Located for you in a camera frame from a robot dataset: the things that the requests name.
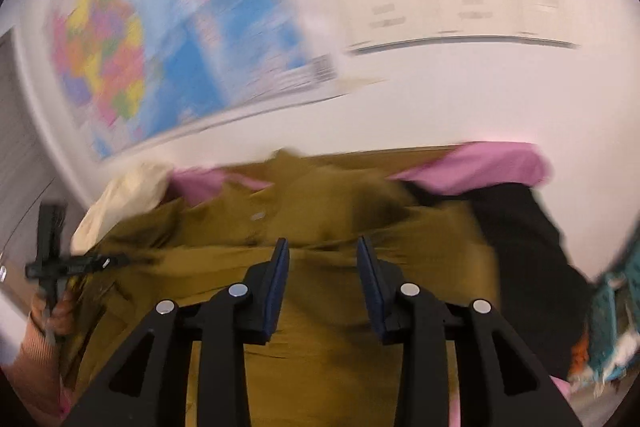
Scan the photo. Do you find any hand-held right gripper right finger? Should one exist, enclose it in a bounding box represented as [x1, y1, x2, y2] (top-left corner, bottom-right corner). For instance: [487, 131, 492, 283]
[356, 235, 583, 427]

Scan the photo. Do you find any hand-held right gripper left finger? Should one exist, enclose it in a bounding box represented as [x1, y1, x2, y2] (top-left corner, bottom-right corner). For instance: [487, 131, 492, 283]
[62, 237, 291, 427]

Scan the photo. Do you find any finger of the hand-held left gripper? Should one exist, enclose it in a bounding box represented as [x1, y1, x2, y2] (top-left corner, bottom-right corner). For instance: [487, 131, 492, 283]
[63, 254, 133, 273]

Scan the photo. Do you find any olive brown garment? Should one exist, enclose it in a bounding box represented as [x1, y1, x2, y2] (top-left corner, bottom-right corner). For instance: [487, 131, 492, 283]
[62, 149, 507, 427]

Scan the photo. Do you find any person's left hand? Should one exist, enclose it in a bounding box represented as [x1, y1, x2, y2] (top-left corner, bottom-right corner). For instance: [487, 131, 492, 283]
[31, 279, 79, 339]

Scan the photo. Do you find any cream crumpled cloth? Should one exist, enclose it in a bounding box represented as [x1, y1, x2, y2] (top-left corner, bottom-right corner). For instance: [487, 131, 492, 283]
[69, 161, 174, 256]

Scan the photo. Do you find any grey door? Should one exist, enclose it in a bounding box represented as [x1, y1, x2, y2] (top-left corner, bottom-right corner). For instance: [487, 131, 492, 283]
[0, 29, 67, 314]

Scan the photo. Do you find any black garment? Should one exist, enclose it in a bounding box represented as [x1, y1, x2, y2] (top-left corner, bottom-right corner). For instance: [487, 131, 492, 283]
[399, 179, 594, 381]

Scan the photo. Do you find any colourful wall map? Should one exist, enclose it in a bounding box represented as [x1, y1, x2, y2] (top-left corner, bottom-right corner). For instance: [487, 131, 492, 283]
[47, 0, 387, 164]

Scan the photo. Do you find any white wall switch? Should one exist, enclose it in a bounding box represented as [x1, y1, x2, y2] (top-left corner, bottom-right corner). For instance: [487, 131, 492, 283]
[517, 0, 577, 46]

